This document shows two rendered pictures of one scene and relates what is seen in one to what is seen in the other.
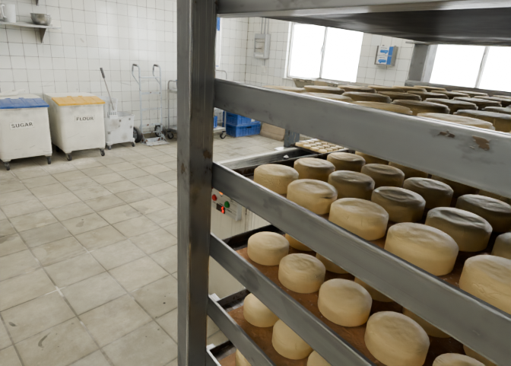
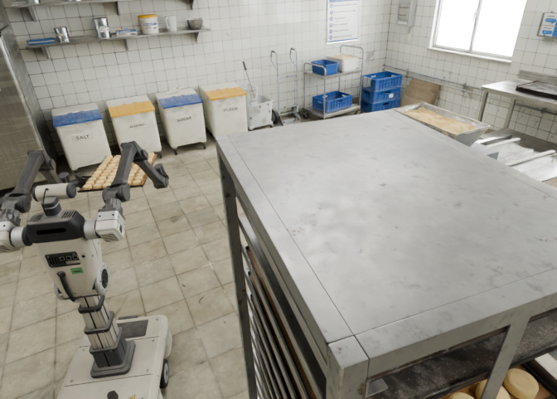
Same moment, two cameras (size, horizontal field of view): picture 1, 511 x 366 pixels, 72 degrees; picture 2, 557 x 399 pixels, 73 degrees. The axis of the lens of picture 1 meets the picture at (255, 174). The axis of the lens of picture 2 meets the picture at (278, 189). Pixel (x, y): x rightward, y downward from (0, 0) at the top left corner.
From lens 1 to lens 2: 0.84 m
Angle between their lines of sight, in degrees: 22
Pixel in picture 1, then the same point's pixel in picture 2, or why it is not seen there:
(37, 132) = (195, 124)
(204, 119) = (240, 281)
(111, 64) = (252, 52)
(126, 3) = not seen: outside the picture
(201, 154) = (241, 291)
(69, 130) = (219, 120)
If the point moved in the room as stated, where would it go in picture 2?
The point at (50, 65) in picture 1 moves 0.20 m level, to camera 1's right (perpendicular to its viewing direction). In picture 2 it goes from (203, 60) to (215, 60)
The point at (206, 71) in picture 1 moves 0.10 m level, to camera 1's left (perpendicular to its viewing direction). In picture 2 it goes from (239, 268) to (208, 260)
